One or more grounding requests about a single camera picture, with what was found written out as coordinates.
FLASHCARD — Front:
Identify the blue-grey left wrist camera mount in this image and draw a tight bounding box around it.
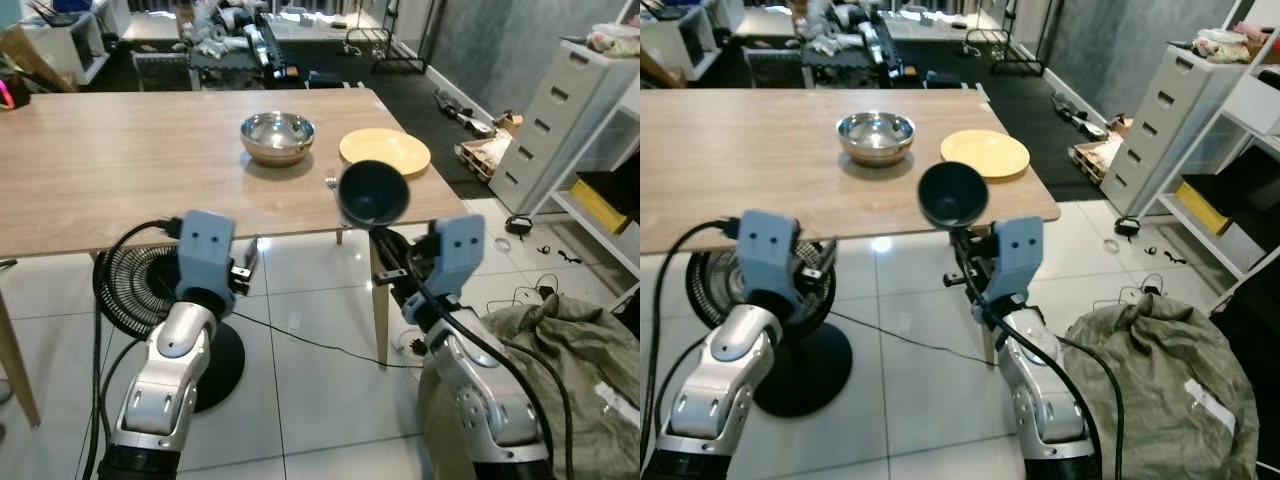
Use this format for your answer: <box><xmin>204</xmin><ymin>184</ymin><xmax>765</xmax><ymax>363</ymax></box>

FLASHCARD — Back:
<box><xmin>737</xmin><ymin>210</ymin><xmax>802</xmax><ymax>303</ymax></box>
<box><xmin>176</xmin><ymin>210</ymin><xmax>238</xmax><ymax>298</ymax></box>

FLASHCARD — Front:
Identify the yellow box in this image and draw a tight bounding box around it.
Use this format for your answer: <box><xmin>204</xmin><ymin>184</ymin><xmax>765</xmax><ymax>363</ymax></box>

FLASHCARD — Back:
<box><xmin>570</xmin><ymin>178</ymin><xmax>632</xmax><ymax>235</ymax></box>
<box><xmin>1174</xmin><ymin>180</ymin><xmax>1237</xmax><ymax>239</ymax></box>

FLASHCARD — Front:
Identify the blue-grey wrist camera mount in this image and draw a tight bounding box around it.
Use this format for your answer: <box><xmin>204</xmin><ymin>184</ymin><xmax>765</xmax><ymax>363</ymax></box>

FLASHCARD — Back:
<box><xmin>176</xmin><ymin>210</ymin><xmax>238</xmax><ymax>298</ymax></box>
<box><xmin>990</xmin><ymin>216</ymin><xmax>1047</xmax><ymax>307</ymax></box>
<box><xmin>428</xmin><ymin>214</ymin><xmax>488</xmax><ymax>303</ymax></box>
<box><xmin>737</xmin><ymin>210</ymin><xmax>802</xmax><ymax>303</ymax></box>

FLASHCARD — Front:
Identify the black plastic crate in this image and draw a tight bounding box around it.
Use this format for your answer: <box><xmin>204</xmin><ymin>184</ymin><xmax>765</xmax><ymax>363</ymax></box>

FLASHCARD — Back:
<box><xmin>744</xmin><ymin>47</ymin><xmax>807</xmax><ymax>90</ymax></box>
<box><xmin>132</xmin><ymin>50</ymin><xmax>194</xmax><ymax>92</ymax></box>

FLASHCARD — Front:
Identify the black metal rack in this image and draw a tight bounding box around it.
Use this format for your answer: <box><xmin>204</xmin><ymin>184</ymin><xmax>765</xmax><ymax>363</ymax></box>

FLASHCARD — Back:
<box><xmin>962</xmin><ymin>27</ymin><xmax>1042</xmax><ymax>78</ymax></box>
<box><xmin>344</xmin><ymin>24</ymin><xmax>427</xmax><ymax>77</ymax></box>

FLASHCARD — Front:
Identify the pink and white cloth pile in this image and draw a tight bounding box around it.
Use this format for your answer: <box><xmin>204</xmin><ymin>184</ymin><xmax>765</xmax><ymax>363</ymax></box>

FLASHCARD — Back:
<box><xmin>585</xmin><ymin>22</ymin><xmax>641</xmax><ymax>58</ymax></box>
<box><xmin>1191</xmin><ymin>27</ymin><xmax>1258</xmax><ymax>63</ymax></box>

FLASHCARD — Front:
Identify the white open shelf unit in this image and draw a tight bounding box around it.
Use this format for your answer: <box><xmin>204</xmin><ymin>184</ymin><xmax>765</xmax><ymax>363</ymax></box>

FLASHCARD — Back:
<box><xmin>1145</xmin><ymin>0</ymin><xmax>1280</xmax><ymax>306</ymax></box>
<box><xmin>550</xmin><ymin>80</ymin><xmax>641</xmax><ymax>279</ymax></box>

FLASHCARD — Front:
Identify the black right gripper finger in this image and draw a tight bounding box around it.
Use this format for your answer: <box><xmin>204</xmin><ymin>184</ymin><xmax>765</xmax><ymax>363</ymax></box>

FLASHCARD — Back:
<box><xmin>943</xmin><ymin>230</ymin><xmax>967</xmax><ymax>297</ymax></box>
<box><xmin>958</xmin><ymin>229</ymin><xmax>991</xmax><ymax>273</ymax></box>
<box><xmin>383</xmin><ymin>228</ymin><xmax>417</xmax><ymax>273</ymax></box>
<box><xmin>369</xmin><ymin>228</ymin><xmax>392</xmax><ymax>301</ymax></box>

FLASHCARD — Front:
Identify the thin black fan cord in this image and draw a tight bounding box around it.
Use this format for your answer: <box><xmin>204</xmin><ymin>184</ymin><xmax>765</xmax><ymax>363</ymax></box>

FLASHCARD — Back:
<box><xmin>828</xmin><ymin>312</ymin><xmax>1001</xmax><ymax>367</ymax></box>
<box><xmin>230</xmin><ymin>310</ymin><xmax>423</xmax><ymax>370</ymax></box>

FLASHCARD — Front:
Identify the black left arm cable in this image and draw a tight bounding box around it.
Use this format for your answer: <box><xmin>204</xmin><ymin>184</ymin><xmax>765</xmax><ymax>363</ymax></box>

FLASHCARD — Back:
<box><xmin>83</xmin><ymin>219</ymin><xmax>187</xmax><ymax>480</ymax></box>
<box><xmin>648</xmin><ymin>221</ymin><xmax>747</xmax><ymax>473</ymax></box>

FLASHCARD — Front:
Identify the wooden pallet with items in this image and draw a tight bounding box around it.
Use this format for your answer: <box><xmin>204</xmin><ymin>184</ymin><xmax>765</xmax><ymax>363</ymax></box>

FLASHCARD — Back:
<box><xmin>1069</xmin><ymin>139</ymin><xmax>1122</xmax><ymax>188</ymax></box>
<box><xmin>454</xmin><ymin>134</ymin><xmax>517</xmax><ymax>183</ymax></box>

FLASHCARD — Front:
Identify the white drawer cabinet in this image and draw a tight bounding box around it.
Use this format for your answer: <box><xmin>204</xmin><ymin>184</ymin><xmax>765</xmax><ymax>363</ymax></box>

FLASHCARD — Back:
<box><xmin>489</xmin><ymin>40</ymin><xmax>641</xmax><ymax>217</ymax></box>
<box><xmin>1099</xmin><ymin>44</ymin><xmax>1253</xmax><ymax>218</ymax></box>

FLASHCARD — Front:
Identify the black floor fan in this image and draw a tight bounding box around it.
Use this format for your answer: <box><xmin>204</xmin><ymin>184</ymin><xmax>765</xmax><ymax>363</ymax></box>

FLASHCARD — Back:
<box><xmin>92</xmin><ymin>243</ymin><xmax>247</xmax><ymax>414</ymax></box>
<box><xmin>688</xmin><ymin>247</ymin><xmax>854</xmax><ymax>419</ymax></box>

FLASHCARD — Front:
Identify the olive green sack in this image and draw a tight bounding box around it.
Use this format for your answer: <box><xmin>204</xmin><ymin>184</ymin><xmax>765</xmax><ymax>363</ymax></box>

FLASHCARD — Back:
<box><xmin>418</xmin><ymin>292</ymin><xmax>641</xmax><ymax>480</ymax></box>
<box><xmin>1060</xmin><ymin>292</ymin><xmax>1260</xmax><ymax>480</ymax></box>

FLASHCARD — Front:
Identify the stainless steel bowl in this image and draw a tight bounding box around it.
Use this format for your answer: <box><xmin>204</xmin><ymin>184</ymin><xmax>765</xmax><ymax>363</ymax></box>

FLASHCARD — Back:
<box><xmin>240</xmin><ymin>112</ymin><xmax>316</xmax><ymax>168</ymax></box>
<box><xmin>837</xmin><ymin>111</ymin><xmax>915</xmax><ymax>168</ymax></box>

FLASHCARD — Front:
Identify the dark blue bowl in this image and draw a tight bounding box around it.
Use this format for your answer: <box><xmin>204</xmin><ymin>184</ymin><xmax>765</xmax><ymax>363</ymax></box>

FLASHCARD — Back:
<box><xmin>337</xmin><ymin>160</ymin><xmax>410</xmax><ymax>230</ymax></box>
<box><xmin>918</xmin><ymin>161</ymin><xmax>990</xmax><ymax>231</ymax></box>

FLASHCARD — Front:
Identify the small white shelf cabinet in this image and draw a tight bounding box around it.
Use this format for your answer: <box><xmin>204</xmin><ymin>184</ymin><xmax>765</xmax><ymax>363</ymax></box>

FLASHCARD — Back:
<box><xmin>640</xmin><ymin>4</ymin><xmax>723</xmax><ymax>83</ymax></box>
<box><xmin>20</xmin><ymin>8</ymin><xmax>112</xmax><ymax>87</ymax></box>

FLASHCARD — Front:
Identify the yellow plate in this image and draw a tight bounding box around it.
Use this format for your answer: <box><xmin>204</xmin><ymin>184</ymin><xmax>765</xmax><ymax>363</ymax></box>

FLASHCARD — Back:
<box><xmin>339</xmin><ymin>129</ymin><xmax>432</xmax><ymax>179</ymax></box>
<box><xmin>940</xmin><ymin>130</ymin><xmax>1031</xmax><ymax>181</ymax></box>

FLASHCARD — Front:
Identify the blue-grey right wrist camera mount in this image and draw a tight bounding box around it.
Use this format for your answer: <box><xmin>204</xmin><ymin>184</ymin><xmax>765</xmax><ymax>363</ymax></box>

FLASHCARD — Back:
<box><xmin>990</xmin><ymin>216</ymin><xmax>1047</xmax><ymax>307</ymax></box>
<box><xmin>428</xmin><ymin>214</ymin><xmax>488</xmax><ymax>303</ymax></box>

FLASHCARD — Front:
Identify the grey machine on black stand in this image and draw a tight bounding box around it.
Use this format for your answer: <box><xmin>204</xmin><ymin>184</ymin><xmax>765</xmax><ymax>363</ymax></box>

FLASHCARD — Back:
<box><xmin>185</xmin><ymin>0</ymin><xmax>302</xmax><ymax>91</ymax></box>
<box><xmin>800</xmin><ymin>0</ymin><xmax>907</xmax><ymax>87</ymax></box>

